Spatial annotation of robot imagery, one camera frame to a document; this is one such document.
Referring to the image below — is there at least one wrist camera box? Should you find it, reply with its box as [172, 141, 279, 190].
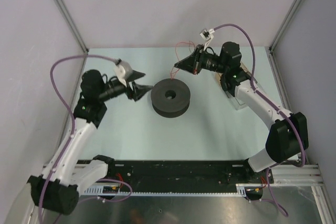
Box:
[114, 59, 133, 87]
[200, 28, 215, 49]

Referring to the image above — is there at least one black cable spool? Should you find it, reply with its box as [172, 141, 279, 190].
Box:
[150, 79, 191, 118]

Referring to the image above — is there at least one aluminium front rail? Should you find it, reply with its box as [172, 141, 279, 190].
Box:
[63, 160, 322, 187]

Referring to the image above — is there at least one grey slotted cable duct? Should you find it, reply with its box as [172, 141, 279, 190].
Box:
[83, 184, 247, 197]

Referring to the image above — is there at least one orange thin cable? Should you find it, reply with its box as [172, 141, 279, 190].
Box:
[170, 40, 196, 80]

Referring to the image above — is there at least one right aluminium frame post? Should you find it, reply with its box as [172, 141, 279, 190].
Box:
[269, 0, 305, 52]

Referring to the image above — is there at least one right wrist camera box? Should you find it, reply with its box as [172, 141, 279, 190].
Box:
[200, 28, 215, 49]

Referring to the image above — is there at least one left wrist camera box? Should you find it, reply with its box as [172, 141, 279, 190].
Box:
[114, 59, 133, 87]

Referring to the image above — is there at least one aluminium frame post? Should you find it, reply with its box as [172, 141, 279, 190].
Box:
[54, 0, 88, 53]
[269, 0, 305, 52]

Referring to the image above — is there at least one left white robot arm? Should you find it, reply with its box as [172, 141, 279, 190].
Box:
[28, 70, 152, 215]

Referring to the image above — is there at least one clear plastic bin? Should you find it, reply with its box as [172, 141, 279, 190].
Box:
[225, 80, 268, 113]

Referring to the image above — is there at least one left aluminium frame post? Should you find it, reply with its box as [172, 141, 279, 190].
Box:
[54, 0, 88, 53]

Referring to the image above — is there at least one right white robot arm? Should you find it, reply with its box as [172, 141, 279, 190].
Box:
[174, 42, 309, 183]

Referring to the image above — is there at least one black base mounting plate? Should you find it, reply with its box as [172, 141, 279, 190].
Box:
[106, 161, 274, 194]

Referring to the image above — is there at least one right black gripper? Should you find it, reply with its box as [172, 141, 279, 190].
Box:
[175, 45, 227, 75]

